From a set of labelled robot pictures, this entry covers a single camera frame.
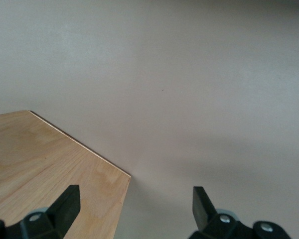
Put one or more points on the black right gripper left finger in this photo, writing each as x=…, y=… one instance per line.
x=62, y=211

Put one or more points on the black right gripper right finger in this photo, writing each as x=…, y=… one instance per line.
x=204, y=211

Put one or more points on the wooden drawer cabinet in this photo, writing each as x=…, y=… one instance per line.
x=40, y=154

